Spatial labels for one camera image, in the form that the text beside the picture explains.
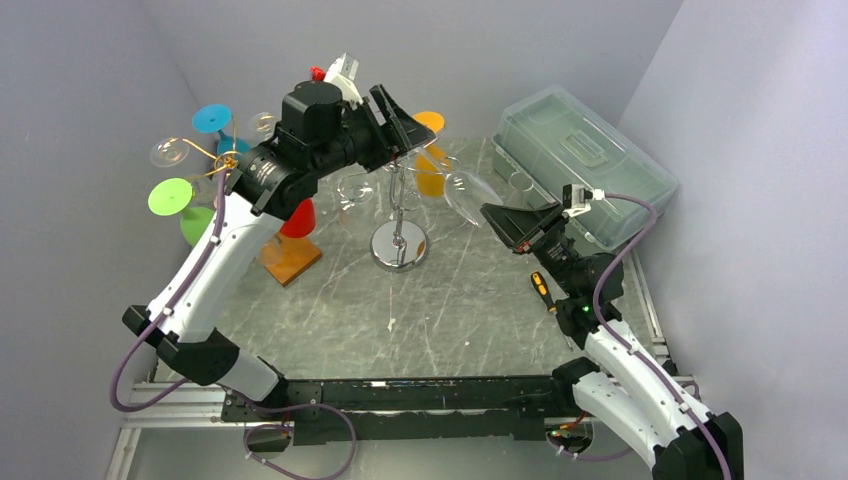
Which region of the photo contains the orange plastic wine glass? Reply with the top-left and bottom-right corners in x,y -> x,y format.
413,111 -> 453,198

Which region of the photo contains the blue plastic wine glass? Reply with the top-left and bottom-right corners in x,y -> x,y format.
191,104 -> 250,154

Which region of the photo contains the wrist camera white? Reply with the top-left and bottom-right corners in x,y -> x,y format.
562,184 -> 606,218
310,52 -> 363,107

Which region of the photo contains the orange black screwdriver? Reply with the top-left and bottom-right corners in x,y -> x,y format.
530,271 -> 574,351

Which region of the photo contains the clear glass on gold rack left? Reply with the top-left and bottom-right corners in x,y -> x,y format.
149,137 -> 191,168

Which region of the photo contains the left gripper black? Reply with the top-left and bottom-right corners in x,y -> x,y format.
311,84 -> 435,179

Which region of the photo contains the green plastic wine glass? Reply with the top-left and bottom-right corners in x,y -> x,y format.
147,177 -> 216,246

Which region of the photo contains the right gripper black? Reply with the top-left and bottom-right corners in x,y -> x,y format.
480,201 -> 581,297

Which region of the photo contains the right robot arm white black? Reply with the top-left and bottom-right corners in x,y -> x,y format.
481,203 -> 744,479

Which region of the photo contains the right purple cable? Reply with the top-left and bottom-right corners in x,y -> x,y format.
546,192 -> 733,480

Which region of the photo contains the chrome wine glass rack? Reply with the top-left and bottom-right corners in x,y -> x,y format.
336,148 -> 430,273

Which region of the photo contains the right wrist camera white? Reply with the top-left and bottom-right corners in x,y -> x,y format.
562,184 -> 606,218

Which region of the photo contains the clear glass on gold rack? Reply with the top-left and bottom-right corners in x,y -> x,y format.
256,236 -> 283,267
149,137 -> 191,168
247,112 -> 279,145

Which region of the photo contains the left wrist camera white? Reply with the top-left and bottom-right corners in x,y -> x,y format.
310,52 -> 363,107

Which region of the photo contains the clear glass on gold rack front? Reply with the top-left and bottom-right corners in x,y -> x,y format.
256,236 -> 283,267

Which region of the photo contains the clear plastic storage box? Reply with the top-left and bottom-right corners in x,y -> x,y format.
493,86 -> 678,213

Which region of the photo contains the red plastic wine glass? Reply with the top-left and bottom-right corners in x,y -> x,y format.
279,198 -> 316,239

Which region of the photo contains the gold wine glass rack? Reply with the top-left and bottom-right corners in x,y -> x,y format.
181,138 -> 242,181

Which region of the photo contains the aluminium frame rail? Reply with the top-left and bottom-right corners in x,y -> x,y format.
104,251 -> 727,480

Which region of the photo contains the clear wine glass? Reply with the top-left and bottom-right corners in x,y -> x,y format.
337,173 -> 377,234
444,170 -> 504,227
508,171 -> 534,203

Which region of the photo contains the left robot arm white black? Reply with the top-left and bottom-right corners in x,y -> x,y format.
123,81 -> 435,420

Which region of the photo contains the clear glass on gold rack back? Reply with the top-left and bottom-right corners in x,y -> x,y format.
247,112 -> 279,145

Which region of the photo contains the orange wooden rack base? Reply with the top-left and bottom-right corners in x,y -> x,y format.
264,233 -> 323,287

